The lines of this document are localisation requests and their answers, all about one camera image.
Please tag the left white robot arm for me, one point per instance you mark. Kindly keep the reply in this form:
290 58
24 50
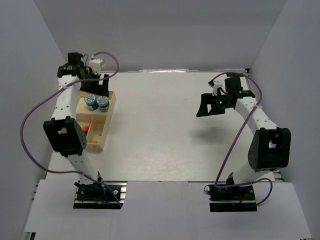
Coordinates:
63 131

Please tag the blue slime jar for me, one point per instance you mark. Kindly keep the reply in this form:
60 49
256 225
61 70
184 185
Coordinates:
91 101
103 103

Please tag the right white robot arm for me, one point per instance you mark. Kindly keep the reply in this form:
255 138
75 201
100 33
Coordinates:
271 144

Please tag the wooden compartment tray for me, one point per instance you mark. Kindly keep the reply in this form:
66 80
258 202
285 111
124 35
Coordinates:
92 118

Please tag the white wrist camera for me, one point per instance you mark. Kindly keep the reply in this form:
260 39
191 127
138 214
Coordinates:
216 86
96 65

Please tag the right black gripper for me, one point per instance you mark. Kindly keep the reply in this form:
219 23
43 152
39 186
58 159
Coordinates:
209 99

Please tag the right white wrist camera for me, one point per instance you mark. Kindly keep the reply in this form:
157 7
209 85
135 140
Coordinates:
216 86

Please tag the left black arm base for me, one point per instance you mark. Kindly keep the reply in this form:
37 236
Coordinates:
94 196

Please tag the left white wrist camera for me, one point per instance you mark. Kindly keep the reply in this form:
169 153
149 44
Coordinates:
96 65

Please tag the grey white eraser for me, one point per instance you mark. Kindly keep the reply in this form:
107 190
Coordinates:
98 130

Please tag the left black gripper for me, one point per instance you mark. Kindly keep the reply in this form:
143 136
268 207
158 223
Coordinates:
99 89

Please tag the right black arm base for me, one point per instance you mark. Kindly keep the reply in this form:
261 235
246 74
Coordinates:
231 200

